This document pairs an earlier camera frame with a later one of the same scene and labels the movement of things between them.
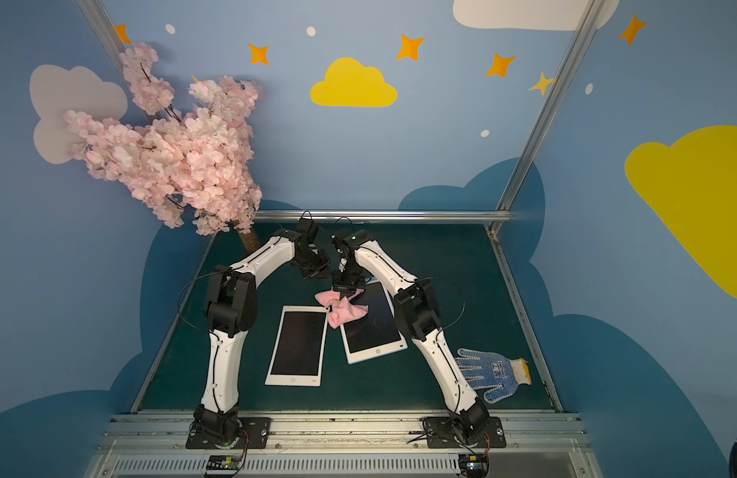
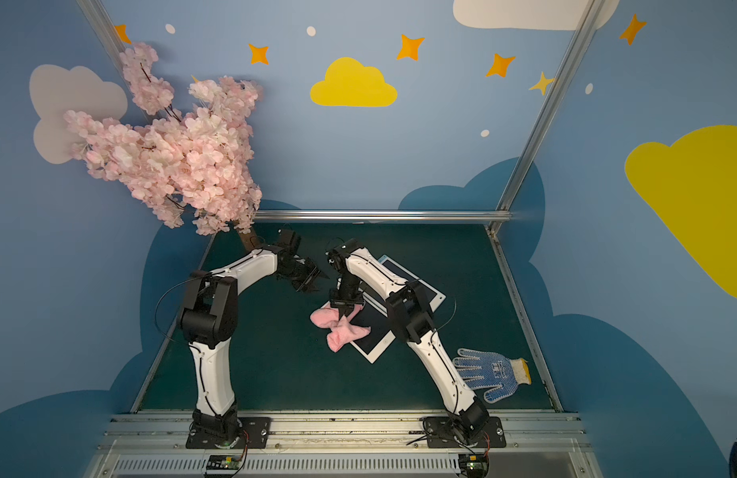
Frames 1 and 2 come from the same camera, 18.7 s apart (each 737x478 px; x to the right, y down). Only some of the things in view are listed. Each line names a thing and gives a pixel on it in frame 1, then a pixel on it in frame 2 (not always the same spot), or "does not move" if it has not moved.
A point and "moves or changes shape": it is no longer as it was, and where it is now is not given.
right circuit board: x=473 y=465 does not move
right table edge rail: x=525 y=319 does not move
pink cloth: x=342 y=310 moves or changes shape
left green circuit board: x=224 y=462 does not move
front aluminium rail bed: x=154 y=445 does not move
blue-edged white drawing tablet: x=375 y=332 moves or changes shape
